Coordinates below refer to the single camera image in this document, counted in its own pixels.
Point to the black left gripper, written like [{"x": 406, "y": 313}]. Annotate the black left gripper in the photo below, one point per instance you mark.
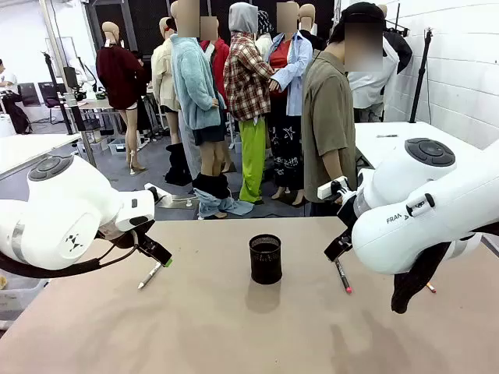
[{"x": 140, "y": 239}]

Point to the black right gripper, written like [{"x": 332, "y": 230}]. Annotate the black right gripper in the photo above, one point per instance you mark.
[{"x": 347, "y": 212}]

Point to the grey white pen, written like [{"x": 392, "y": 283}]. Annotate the grey white pen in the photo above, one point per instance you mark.
[{"x": 150, "y": 276}]

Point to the black pen red cap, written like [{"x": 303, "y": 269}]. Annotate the black pen red cap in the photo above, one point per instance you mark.
[{"x": 344, "y": 277}]

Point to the orange pen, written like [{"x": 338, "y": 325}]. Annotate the orange pen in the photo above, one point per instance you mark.
[{"x": 431, "y": 287}]

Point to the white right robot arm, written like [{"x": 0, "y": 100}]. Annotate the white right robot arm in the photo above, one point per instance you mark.
[{"x": 409, "y": 233}]

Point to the person's right forearm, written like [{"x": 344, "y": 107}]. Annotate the person's right forearm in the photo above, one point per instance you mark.
[{"x": 334, "y": 167}]

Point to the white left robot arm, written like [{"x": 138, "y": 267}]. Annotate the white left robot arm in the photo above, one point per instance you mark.
[{"x": 58, "y": 202}]

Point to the black mesh pen holder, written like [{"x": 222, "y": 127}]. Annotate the black mesh pen holder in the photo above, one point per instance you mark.
[{"x": 266, "y": 265}]

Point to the dark pen on white table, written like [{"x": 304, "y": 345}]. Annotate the dark pen on white table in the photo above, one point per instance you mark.
[{"x": 386, "y": 136}]

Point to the black fabric boots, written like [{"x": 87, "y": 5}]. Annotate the black fabric boots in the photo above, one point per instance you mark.
[{"x": 177, "y": 167}]

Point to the grey plastic crate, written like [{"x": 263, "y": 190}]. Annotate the grey plastic crate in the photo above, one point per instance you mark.
[{"x": 117, "y": 147}]

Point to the large white table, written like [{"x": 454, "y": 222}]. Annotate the large white table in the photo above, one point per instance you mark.
[{"x": 370, "y": 130}]

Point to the person in olive shirt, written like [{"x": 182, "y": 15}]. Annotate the person in olive shirt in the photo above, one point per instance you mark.
[{"x": 323, "y": 117}]

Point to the translucent storage bin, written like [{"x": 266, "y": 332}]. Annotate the translucent storage bin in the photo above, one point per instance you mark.
[{"x": 19, "y": 292}]

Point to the background workbench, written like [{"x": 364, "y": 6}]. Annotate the background workbench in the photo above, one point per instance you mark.
[{"x": 93, "y": 107}]

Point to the mannequin in white shirt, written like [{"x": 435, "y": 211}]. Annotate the mannequin in white shirt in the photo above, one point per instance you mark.
[{"x": 370, "y": 89}]

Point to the mannequin in blue fleece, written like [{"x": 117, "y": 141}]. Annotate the mannequin in blue fleece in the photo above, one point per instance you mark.
[{"x": 193, "y": 85}]

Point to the small white table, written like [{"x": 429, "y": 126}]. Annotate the small white table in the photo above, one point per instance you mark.
[{"x": 23, "y": 148}]

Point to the mannequin in cream jacket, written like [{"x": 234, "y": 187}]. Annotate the mannequin in cream jacket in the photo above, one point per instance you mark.
[{"x": 161, "y": 78}]

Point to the mannequin in maroon sweater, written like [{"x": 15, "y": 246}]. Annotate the mannequin in maroon sweater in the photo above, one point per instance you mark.
[{"x": 117, "y": 78}]

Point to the mannequin in red top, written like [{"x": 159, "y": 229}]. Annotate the mannequin in red top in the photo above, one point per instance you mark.
[{"x": 296, "y": 70}]

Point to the black tripod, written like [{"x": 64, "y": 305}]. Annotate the black tripod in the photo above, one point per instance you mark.
[{"x": 58, "y": 97}]

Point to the black light stand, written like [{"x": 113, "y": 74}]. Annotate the black light stand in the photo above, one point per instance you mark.
[{"x": 421, "y": 78}]

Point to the black office chair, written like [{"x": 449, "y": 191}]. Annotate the black office chair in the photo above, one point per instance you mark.
[
  {"x": 50, "y": 95},
  {"x": 29, "y": 95}
]

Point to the mannequin in plaid shirt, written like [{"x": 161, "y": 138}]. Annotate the mannequin in plaid shirt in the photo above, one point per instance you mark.
[{"x": 245, "y": 78}]

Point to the black monitor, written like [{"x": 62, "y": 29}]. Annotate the black monitor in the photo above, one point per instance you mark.
[{"x": 70, "y": 77}]

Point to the mannequin in red jacket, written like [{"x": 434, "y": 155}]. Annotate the mannequin in red jacket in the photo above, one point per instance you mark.
[{"x": 220, "y": 58}]

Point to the mannequin in black jacket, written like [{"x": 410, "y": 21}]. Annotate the mannequin in black jacket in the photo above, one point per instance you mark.
[
  {"x": 313, "y": 39},
  {"x": 401, "y": 50}
]

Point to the seated person in white shirt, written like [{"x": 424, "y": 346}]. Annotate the seated person in white shirt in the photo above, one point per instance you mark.
[{"x": 11, "y": 101}]

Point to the mannequin with patterned hood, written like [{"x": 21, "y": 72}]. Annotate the mannequin with patterned hood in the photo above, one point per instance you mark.
[{"x": 265, "y": 23}]

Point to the thin black stand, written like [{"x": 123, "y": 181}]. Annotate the thin black stand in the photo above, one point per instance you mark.
[{"x": 398, "y": 19}]

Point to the metal mannequin base plate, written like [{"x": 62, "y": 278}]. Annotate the metal mannequin base plate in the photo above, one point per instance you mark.
[{"x": 179, "y": 202}]

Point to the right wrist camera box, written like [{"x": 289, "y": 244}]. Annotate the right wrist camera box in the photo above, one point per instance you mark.
[{"x": 327, "y": 189}]

